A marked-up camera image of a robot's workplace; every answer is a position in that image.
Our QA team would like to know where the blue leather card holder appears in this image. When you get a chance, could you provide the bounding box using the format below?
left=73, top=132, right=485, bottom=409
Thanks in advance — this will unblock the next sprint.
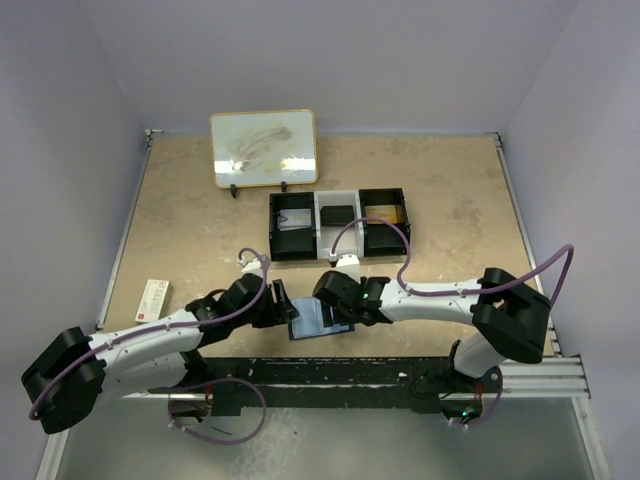
left=288, top=297, right=355, bottom=341

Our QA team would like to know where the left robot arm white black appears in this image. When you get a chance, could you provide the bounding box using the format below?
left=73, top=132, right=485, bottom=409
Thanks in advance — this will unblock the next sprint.
left=21, top=274, right=299, bottom=434

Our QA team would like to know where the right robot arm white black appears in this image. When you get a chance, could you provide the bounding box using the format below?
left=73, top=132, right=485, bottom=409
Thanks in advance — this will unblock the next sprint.
left=313, top=268, right=551, bottom=391

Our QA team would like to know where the white card in tray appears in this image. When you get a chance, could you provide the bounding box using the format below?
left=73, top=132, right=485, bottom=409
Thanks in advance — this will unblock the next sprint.
left=276, top=208, right=313, bottom=231

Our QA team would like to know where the black card case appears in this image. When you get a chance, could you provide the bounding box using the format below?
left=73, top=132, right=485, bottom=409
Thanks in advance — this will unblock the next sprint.
left=320, top=205, right=355, bottom=227

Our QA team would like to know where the gold card in tray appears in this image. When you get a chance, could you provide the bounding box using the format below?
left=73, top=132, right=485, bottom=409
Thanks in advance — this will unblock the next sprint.
left=364, top=205, right=404, bottom=224

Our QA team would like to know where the black right tray compartment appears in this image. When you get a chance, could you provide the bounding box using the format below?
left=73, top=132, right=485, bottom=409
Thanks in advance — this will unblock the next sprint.
left=359, top=188, right=411, bottom=257

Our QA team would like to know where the black tray compartment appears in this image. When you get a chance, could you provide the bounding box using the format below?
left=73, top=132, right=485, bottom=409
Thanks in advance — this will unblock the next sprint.
left=269, top=192, right=317, bottom=261
left=359, top=188, right=411, bottom=257

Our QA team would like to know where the black left tray compartment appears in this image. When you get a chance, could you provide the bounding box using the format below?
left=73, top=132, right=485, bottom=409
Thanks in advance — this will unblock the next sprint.
left=269, top=192, right=317, bottom=261

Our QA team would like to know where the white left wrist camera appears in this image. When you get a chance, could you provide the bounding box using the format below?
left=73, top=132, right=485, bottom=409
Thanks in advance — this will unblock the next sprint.
left=237, top=254, right=271, bottom=278

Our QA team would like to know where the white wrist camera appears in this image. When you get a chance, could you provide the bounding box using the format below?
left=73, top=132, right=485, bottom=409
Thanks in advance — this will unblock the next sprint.
left=329, top=254, right=361, bottom=282
left=237, top=254, right=271, bottom=278

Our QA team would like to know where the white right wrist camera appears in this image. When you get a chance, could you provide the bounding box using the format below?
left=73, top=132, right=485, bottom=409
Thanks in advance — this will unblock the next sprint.
left=329, top=254, right=361, bottom=282

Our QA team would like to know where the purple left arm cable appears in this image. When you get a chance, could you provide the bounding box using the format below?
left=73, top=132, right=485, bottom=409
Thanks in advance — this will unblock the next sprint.
left=28, top=247, right=269, bottom=420

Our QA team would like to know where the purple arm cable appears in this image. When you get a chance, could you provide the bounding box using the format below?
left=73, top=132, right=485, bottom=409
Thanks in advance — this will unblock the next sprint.
left=330, top=217, right=575, bottom=309
left=28, top=247, right=269, bottom=420

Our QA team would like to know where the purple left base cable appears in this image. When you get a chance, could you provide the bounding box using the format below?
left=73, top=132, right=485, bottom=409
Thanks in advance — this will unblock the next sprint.
left=167, top=377, right=267, bottom=444

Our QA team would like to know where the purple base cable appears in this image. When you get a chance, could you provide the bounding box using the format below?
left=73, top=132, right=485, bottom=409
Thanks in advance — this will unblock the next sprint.
left=167, top=377, right=267, bottom=444
left=447, top=364, right=505, bottom=432

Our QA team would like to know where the whiteboard with wooden frame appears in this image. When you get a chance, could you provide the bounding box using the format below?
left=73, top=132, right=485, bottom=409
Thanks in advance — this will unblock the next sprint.
left=209, top=109, right=318, bottom=189

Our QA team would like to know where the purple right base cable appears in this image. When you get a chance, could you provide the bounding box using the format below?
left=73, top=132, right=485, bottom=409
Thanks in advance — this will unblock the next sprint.
left=447, top=364, right=505, bottom=432

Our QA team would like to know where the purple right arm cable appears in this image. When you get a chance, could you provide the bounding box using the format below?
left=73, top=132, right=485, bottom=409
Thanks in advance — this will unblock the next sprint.
left=330, top=217, right=575, bottom=309

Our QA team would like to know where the aluminium frame rail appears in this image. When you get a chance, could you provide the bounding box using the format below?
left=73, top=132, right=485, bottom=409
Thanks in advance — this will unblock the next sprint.
left=501, top=320, right=591, bottom=399

